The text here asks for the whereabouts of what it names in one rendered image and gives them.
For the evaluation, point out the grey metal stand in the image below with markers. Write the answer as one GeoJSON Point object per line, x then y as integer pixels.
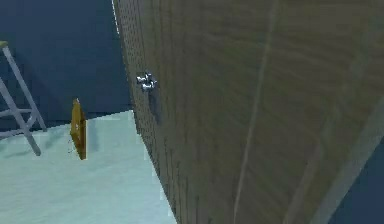
{"type": "Point", "coordinates": [18, 110]}

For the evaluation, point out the brown wooden room door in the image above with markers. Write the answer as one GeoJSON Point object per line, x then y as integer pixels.
{"type": "Point", "coordinates": [253, 110]}

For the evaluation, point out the orange flat board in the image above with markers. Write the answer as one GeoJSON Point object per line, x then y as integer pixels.
{"type": "Point", "coordinates": [79, 130]}

